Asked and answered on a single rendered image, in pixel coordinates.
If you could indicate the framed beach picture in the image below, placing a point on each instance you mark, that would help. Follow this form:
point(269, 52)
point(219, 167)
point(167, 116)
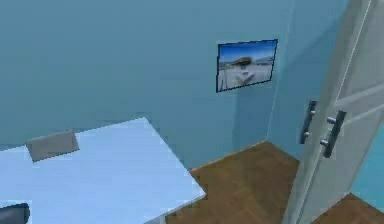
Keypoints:
point(246, 65)

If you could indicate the pale blue table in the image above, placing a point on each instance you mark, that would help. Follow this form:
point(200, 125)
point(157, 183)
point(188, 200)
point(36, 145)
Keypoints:
point(110, 180)

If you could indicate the grey flat box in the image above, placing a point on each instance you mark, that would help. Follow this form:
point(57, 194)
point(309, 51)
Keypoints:
point(52, 145)

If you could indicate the white room door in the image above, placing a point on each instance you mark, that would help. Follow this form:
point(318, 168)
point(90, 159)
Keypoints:
point(346, 133)

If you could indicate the black rounded object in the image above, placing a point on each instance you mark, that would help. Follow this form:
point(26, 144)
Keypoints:
point(13, 214)

